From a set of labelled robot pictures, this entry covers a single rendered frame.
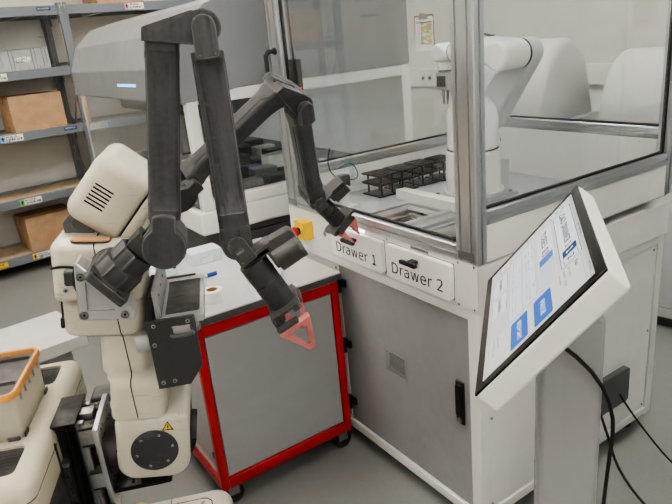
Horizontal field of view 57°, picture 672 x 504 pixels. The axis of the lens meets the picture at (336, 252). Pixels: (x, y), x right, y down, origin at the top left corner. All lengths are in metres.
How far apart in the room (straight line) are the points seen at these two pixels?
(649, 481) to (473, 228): 1.25
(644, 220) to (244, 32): 1.70
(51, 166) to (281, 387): 4.09
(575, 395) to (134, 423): 0.93
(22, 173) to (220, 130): 4.86
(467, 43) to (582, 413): 0.89
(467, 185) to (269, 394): 1.07
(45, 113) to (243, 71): 3.00
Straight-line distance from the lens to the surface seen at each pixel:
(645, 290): 2.49
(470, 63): 1.61
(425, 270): 1.85
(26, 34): 5.94
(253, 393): 2.24
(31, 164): 5.94
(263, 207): 2.83
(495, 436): 2.06
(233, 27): 2.72
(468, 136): 1.64
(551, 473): 1.43
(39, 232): 5.57
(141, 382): 1.44
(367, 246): 2.06
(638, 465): 2.62
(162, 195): 1.14
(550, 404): 1.34
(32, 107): 5.48
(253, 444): 2.34
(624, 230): 2.25
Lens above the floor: 1.56
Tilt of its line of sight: 19 degrees down
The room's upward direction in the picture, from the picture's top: 6 degrees counter-clockwise
